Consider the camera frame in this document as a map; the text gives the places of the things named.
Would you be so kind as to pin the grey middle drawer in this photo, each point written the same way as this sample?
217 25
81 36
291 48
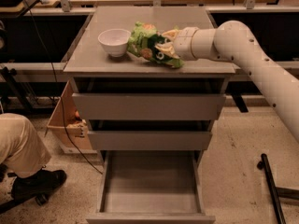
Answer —
107 140

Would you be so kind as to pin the black shoe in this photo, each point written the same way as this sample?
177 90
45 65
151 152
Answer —
43 181

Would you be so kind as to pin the grey open bottom drawer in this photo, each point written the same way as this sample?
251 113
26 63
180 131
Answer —
150 187

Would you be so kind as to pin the cardboard box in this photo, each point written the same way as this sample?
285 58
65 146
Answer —
65 124

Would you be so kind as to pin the black chair base caster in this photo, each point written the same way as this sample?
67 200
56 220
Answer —
39 198

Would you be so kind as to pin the black metal stand leg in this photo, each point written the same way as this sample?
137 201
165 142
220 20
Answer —
276 192

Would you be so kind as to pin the green rice chip bag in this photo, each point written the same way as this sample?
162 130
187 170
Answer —
142 43

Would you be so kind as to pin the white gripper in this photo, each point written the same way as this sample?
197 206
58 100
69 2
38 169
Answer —
183 43

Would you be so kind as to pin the khaki trouser leg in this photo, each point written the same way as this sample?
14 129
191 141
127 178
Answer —
21 148

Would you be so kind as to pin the white ceramic bowl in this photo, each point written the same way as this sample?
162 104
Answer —
114 41

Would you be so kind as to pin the grey drawer cabinet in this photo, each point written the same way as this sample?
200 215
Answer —
91 70

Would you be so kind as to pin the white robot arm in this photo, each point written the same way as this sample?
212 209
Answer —
234 42

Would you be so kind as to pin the grey top drawer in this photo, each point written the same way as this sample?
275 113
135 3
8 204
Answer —
135 106

